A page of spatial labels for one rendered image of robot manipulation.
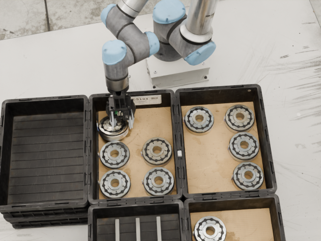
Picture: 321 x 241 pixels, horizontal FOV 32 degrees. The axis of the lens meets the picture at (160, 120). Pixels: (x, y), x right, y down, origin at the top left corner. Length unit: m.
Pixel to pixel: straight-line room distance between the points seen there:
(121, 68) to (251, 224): 0.65
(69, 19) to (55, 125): 1.39
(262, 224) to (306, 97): 0.60
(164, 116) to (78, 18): 1.46
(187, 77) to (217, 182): 0.48
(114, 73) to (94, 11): 1.64
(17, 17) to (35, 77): 1.15
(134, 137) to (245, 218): 0.47
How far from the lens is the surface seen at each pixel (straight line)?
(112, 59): 1.68
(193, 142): 1.94
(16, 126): 2.05
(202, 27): 1.86
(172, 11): 1.98
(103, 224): 1.85
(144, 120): 1.98
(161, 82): 2.14
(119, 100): 1.77
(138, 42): 1.74
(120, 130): 1.90
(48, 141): 1.99
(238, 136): 1.92
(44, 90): 2.25
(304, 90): 2.24
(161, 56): 2.12
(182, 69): 2.11
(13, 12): 3.43
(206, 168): 1.90
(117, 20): 1.80
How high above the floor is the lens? 2.59
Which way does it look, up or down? 63 degrees down
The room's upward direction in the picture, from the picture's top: 3 degrees counter-clockwise
